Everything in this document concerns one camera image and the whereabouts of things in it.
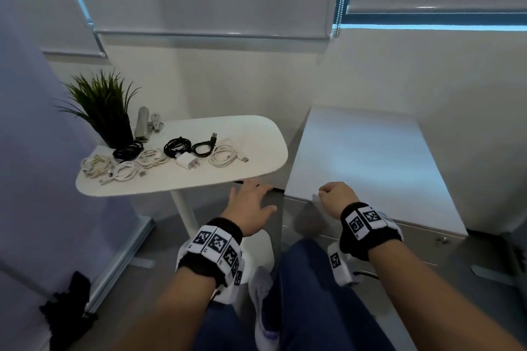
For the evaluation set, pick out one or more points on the grey partition foot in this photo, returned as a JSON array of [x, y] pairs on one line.
[[492, 274]]

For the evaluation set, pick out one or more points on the person's leg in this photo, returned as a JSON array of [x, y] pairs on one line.
[[222, 330], [321, 301]]

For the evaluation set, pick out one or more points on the person's right leg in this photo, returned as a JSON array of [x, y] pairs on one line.
[[321, 301]]

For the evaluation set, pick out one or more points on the black wristband with marker tags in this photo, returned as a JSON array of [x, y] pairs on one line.
[[210, 252], [366, 231]]

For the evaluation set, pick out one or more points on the person's left forearm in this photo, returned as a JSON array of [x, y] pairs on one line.
[[169, 313]]

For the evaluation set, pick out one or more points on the white sneaker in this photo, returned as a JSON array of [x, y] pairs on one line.
[[261, 293]]

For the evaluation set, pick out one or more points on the person's left leg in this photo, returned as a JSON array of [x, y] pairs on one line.
[[222, 330]]

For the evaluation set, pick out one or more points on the person's left hand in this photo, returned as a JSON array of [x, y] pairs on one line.
[[247, 206]]

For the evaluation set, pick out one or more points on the green plant in black pot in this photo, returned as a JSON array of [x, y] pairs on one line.
[[111, 128]]

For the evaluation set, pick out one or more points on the grey oblong device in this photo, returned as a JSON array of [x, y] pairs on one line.
[[142, 124]]

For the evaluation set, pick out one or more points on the small white gadget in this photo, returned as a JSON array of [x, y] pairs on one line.
[[156, 123]]

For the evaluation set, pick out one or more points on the person's right hand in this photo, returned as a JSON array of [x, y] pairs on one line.
[[339, 196]]

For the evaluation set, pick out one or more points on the white charger adapter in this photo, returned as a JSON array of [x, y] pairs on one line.
[[187, 162]]

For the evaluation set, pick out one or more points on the person's right forearm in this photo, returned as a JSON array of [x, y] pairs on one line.
[[444, 305]]

